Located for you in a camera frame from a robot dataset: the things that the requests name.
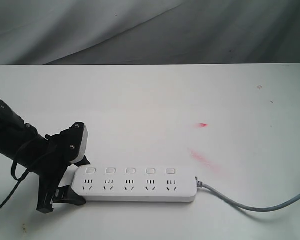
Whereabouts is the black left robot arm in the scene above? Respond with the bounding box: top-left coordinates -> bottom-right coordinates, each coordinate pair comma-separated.
0,99 -> 90,214

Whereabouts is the left wrist camera white-faced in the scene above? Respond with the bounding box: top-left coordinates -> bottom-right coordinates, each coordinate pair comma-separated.
60,122 -> 89,164

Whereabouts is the grey wrinkled backdrop cloth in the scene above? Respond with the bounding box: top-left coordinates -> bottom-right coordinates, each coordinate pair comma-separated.
0,0 -> 300,65

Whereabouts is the grey power cable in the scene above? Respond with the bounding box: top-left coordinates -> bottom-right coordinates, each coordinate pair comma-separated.
194,176 -> 300,213

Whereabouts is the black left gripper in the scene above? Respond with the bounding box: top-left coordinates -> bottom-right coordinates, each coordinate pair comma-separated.
36,134 -> 91,214

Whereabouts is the white five-outlet power strip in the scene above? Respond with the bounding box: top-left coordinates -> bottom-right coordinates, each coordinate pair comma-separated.
72,164 -> 197,203

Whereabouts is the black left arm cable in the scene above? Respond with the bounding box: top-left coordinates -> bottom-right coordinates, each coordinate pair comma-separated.
0,139 -> 48,218

